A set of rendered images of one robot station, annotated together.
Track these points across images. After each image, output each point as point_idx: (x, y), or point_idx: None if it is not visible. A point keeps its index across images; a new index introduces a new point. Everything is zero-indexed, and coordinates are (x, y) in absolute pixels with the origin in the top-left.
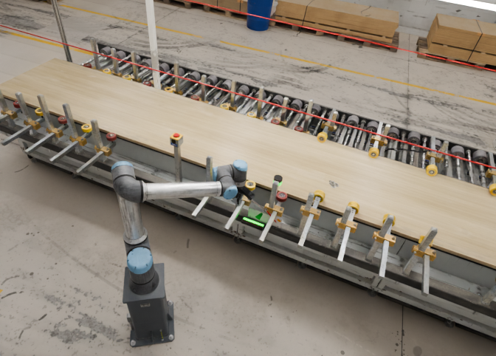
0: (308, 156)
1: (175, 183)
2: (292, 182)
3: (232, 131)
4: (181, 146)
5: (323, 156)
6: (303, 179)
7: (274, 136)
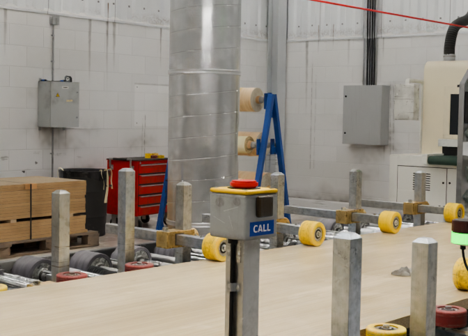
0: (280, 275)
1: None
2: (387, 297)
3: (56, 314)
4: None
5: (289, 267)
6: (380, 288)
7: (148, 284)
